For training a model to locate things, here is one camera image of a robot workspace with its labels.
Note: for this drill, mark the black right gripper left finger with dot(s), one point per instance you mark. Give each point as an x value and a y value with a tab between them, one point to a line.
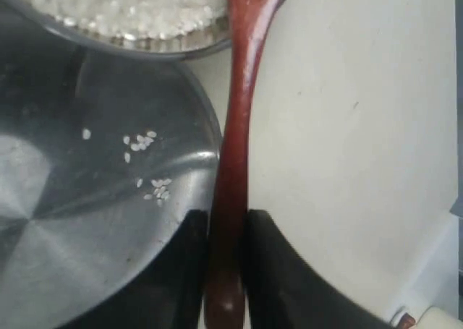
168	293

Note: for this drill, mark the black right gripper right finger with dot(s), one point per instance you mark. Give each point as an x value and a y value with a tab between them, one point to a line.
283	291

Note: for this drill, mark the dark red wooden spoon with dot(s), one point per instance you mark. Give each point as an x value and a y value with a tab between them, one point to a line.
224	296

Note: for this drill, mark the steel bowl of rice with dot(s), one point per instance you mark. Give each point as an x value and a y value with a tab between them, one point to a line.
159	29

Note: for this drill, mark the round steel plate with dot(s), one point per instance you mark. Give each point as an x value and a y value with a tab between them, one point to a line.
102	157

